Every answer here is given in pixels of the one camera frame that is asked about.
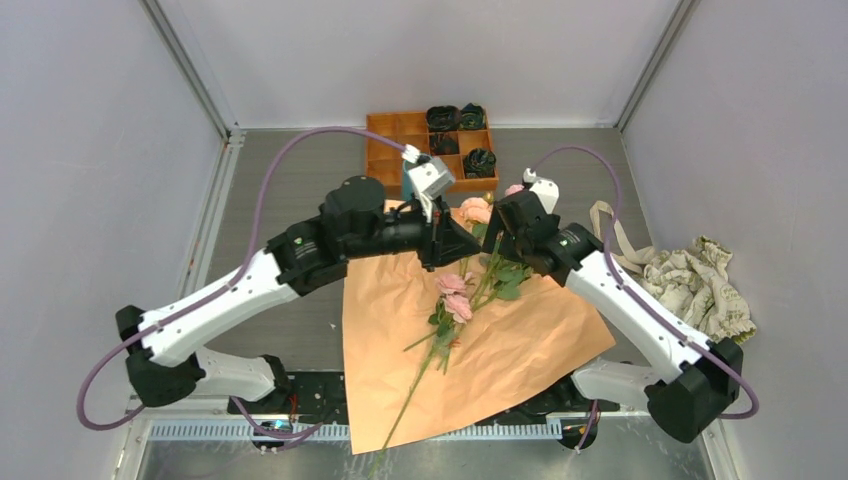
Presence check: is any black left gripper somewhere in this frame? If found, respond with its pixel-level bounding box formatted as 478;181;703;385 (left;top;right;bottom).
345;192;482;273

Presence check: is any pink flower bunch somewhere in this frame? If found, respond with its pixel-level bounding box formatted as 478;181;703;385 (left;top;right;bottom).
404;183;535;376

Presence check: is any green and peach wrapping paper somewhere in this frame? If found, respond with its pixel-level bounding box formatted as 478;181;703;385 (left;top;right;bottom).
342;253;615;454

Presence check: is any cream printed ribbon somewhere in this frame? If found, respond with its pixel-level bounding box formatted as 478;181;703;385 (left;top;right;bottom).
589;200;657;276

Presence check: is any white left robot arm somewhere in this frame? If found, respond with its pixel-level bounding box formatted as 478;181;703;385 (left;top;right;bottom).
116;176;480;413

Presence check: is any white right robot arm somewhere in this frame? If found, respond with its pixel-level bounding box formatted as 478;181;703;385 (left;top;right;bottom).
483;190;744;443

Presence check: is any teal cylindrical vase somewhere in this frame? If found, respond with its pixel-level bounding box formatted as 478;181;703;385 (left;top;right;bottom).
399;166;421;212

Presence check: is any dark rolled cloth front right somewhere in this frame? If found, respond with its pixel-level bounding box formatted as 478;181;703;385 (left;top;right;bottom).
462;148;497;179

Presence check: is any dark rolled cloth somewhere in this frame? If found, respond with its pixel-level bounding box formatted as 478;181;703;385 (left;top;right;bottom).
429;132;459;156
425;105;462;133
459;102;488;131
462;148;497;179

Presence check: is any dark rolled cloth middle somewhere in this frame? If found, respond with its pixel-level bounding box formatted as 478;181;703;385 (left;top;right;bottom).
429;132;459;156

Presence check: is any orange wooden compartment tray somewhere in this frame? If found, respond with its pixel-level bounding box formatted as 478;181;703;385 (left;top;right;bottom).
364;109;499;198

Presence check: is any dark rolled cloth back right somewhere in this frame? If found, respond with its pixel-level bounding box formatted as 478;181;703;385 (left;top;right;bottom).
459;102;488;131

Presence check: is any dark rolled cloth back left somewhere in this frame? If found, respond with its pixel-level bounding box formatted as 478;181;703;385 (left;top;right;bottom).
425;105;462;133

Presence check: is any cream green printed cloth bag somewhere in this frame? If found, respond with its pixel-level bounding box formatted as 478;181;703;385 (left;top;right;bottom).
640;236;757;344

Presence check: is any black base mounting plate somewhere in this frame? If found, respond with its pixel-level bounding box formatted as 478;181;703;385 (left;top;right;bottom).
242;371;592;426

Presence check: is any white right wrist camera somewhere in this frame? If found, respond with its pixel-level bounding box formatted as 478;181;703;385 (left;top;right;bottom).
522;167;560;214

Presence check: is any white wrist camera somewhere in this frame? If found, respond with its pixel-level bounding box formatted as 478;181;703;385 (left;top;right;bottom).
522;167;560;214
401;144;456;199

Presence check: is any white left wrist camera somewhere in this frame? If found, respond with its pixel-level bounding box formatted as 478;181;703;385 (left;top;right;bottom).
401;144;456;199

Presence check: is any aluminium frame rail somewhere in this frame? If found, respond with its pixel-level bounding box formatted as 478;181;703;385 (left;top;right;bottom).
148;417;564;443

